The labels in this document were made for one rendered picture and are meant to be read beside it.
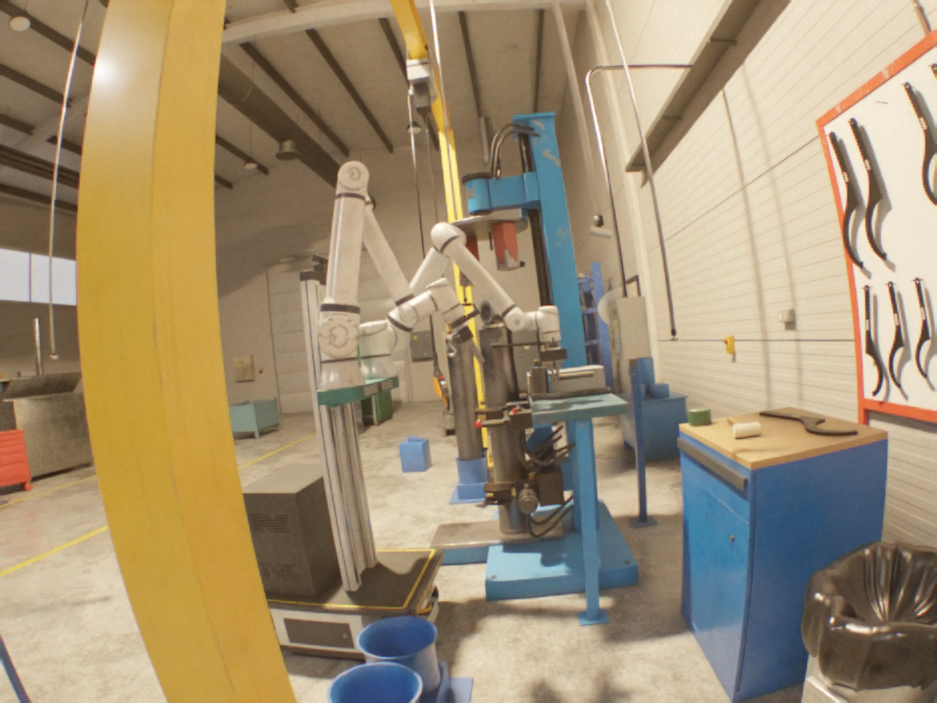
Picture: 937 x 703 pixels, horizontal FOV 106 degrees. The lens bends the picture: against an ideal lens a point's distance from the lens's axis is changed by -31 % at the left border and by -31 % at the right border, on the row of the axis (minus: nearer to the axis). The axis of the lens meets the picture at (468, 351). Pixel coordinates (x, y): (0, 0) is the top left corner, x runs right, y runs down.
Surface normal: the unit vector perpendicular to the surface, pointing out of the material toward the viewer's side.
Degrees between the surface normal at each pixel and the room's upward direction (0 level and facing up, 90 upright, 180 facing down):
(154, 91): 90
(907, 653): 77
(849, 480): 90
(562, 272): 90
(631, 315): 90
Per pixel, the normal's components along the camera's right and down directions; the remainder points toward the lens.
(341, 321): 0.28, 0.04
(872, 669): -0.79, 0.10
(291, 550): -0.14, 0.03
